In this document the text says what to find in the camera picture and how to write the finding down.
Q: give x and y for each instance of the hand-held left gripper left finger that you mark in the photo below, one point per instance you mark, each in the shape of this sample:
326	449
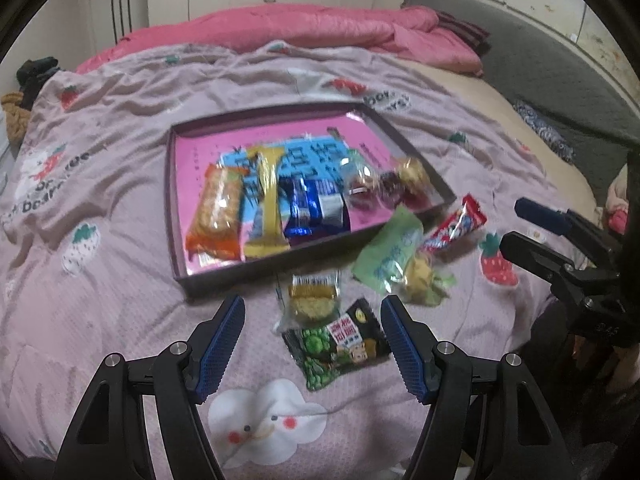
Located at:
222	350

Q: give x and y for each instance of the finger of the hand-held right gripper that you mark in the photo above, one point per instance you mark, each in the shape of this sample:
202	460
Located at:
525	250
542	214

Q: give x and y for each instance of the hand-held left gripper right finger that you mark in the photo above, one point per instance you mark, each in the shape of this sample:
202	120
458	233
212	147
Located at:
405	355

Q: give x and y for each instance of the black green pea packet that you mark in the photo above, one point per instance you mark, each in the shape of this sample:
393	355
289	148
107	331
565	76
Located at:
335	345

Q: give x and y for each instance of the red candy packet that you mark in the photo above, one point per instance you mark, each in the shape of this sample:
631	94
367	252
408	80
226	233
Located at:
452	230

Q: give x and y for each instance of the yellow green snack packet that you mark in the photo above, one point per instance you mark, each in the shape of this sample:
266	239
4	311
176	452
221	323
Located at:
425	280

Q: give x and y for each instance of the clear gold-label cookie packet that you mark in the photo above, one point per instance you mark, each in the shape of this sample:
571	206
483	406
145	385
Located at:
312	302

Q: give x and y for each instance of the clear golden cookie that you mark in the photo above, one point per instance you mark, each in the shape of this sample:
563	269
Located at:
412	172

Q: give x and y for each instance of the orange biscuit packet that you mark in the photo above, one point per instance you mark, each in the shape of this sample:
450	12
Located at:
215	210

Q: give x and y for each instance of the dark brownie packet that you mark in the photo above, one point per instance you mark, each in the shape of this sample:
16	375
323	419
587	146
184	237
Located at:
392	185

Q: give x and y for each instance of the shallow purple cardboard box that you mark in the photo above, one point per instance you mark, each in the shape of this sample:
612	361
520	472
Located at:
172	210

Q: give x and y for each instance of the yellow wafer bar packet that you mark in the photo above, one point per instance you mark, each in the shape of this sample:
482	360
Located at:
267	200

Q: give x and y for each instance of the silver blue snack packet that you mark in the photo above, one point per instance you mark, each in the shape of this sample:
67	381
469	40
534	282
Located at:
334	207

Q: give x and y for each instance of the clear round cookie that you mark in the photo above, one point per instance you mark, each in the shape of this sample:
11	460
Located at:
362	182

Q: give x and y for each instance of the pink cloth item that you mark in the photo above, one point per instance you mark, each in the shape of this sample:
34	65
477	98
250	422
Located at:
617	200

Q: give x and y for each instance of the dark floral cloth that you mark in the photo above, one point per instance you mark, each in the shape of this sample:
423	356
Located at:
545	130

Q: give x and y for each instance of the beige bed sheet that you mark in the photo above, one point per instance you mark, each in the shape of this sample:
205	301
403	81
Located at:
500	110

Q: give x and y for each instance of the printed strawberry blanket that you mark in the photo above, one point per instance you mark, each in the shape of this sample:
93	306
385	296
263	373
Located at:
100	285

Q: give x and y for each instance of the grey padded headboard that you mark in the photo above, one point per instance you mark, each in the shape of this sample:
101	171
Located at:
560	70

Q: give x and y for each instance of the striped pillow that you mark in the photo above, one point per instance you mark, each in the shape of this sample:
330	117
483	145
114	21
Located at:
467	32

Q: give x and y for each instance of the pink quilt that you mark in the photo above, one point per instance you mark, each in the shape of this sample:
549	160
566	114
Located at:
300	25

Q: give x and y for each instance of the brown fuzzy cloth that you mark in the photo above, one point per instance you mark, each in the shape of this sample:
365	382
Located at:
12	117

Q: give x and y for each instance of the pile of dark clothes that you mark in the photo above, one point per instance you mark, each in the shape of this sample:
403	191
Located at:
35	72

